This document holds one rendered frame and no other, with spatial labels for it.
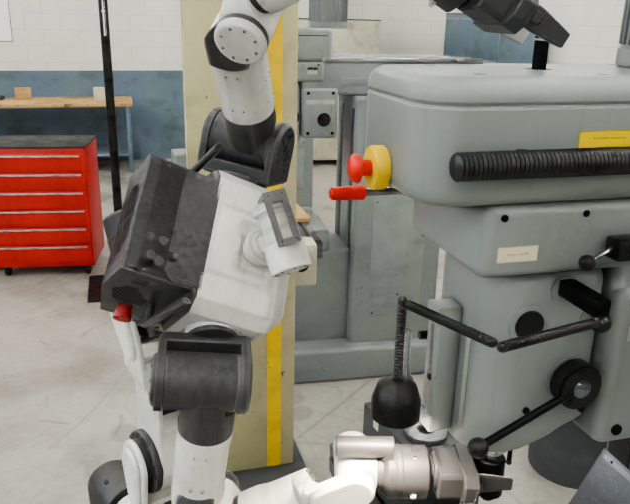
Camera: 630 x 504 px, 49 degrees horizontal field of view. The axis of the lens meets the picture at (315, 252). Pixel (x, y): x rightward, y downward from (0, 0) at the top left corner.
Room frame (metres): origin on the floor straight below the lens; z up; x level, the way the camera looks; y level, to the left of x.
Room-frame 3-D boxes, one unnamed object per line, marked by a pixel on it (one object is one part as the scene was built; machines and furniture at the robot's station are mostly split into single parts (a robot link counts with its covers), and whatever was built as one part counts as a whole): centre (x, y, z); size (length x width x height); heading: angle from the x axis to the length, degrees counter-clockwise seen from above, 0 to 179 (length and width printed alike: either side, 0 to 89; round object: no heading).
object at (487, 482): (0.96, -0.30, 1.23); 0.06 x 0.02 x 0.03; 91
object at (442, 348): (0.96, -0.20, 1.45); 0.04 x 0.04 x 0.21; 16
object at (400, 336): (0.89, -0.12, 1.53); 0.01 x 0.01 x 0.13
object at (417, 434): (1.28, -0.22, 1.05); 0.22 x 0.12 x 0.20; 24
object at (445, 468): (0.99, -0.21, 1.23); 0.13 x 0.12 x 0.10; 1
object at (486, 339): (0.82, -0.18, 1.58); 0.17 x 0.01 x 0.01; 38
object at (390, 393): (0.89, -0.12, 1.43); 0.07 x 0.07 x 0.06
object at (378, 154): (0.93, -0.08, 1.76); 0.06 x 0.02 x 0.06; 16
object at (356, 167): (0.92, -0.06, 1.76); 0.04 x 0.03 x 0.04; 16
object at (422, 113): (1.00, -0.32, 1.81); 0.47 x 0.26 x 0.16; 106
